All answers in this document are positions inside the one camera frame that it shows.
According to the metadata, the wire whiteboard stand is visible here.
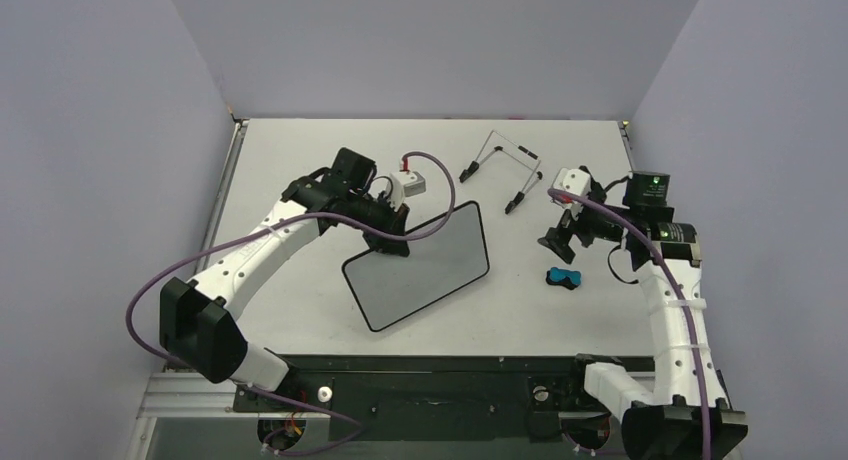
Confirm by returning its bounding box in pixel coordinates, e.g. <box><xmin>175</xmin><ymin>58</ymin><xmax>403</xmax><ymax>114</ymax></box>
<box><xmin>458</xmin><ymin>130</ymin><xmax>544</xmax><ymax>215</ymax></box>

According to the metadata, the aluminium rail frame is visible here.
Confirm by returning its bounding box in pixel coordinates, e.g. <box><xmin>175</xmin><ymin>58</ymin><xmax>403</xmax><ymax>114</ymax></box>
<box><xmin>141</xmin><ymin>119</ymin><xmax>654</xmax><ymax>459</ymax></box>

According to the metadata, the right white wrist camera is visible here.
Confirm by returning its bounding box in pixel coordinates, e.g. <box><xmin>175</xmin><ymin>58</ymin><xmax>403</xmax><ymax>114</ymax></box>
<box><xmin>550</xmin><ymin>168</ymin><xmax>592</xmax><ymax>210</ymax></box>

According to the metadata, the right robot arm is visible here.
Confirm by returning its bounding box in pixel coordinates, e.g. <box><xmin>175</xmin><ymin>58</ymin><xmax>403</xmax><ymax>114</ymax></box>
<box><xmin>538</xmin><ymin>166</ymin><xmax>748</xmax><ymax>459</ymax></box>

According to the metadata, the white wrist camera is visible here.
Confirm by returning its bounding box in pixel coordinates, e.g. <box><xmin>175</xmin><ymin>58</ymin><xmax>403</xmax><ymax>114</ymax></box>
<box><xmin>388</xmin><ymin>170</ymin><xmax>427</xmax><ymax>206</ymax></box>
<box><xmin>550</xmin><ymin>168</ymin><xmax>592</xmax><ymax>210</ymax></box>

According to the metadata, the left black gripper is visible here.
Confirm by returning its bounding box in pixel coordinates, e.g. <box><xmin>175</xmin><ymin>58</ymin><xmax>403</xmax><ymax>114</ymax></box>
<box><xmin>345</xmin><ymin>192</ymin><xmax>410</xmax><ymax>257</ymax></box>

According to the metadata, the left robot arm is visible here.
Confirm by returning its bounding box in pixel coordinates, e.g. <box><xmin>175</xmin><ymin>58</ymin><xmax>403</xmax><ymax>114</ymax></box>
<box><xmin>159</xmin><ymin>148</ymin><xmax>426</xmax><ymax>410</ymax></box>

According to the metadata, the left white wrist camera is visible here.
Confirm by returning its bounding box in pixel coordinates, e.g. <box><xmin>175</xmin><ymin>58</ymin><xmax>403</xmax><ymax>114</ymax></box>
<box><xmin>388</xmin><ymin>170</ymin><xmax>427</xmax><ymax>206</ymax></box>

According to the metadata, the small whiteboard with red writing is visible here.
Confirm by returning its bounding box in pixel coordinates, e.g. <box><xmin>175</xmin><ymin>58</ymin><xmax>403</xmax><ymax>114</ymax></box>
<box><xmin>341</xmin><ymin>200</ymin><xmax>490</xmax><ymax>332</ymax></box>

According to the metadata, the blue whiteboard eraser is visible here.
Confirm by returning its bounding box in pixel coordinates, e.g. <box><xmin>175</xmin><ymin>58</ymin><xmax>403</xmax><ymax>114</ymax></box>
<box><xmin>545</xmin><ymin>267</ymin><xmax>582</xmax><ymax>290</ymax></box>

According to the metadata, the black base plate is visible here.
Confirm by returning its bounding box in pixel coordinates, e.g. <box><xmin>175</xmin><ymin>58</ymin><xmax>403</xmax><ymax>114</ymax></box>
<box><xmin>165</xmin><ymin>354</ymin><xmax>700</xmax><ymax>445</ymax></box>

